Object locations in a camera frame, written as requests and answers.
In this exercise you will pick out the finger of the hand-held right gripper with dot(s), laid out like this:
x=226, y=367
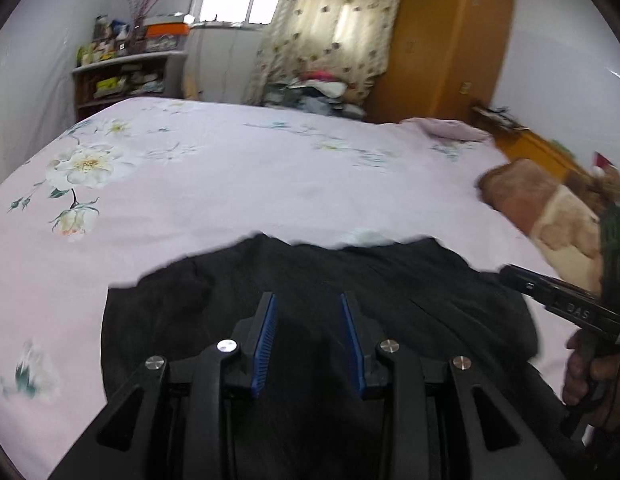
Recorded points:
x=554, y=297

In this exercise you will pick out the group of bottles and boxes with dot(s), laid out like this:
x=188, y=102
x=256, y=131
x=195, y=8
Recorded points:
x=102, y=47

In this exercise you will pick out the wooden wardrobe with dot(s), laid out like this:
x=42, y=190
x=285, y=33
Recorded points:
x=439, y=35

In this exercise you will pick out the orange lidded storage box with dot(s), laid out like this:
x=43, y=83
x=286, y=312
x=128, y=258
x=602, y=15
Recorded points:
x=165, y=40

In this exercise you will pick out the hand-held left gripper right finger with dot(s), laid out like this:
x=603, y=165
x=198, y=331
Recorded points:
x=352, y=345

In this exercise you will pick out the black puffer jacket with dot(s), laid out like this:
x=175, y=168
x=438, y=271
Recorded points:
x=310, y=280

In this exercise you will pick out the bed with floral pink sheet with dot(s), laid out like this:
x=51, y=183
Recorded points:
x=215, y=200

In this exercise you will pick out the pile of clothes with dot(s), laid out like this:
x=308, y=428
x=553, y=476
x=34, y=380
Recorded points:
x=320, y=90

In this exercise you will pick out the vase with dry branches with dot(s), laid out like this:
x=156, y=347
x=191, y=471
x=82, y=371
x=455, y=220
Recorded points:
x=138, y=35

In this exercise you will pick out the person's right hand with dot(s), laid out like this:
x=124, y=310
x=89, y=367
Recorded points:
x=612, y=390

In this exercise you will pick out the brown bear print pillow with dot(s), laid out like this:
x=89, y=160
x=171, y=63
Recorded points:
x=534, y=200

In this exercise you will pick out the cluttered wooden shelf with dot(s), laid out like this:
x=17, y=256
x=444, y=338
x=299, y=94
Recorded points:
x=130, y=57

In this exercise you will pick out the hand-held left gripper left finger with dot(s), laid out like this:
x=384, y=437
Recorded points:
x=265, y=345

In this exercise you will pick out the heart print curtain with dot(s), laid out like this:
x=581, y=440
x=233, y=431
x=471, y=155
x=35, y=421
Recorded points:
x=315, y=20

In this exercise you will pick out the brown plush toy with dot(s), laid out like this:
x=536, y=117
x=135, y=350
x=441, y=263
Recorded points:
x=609, y=185

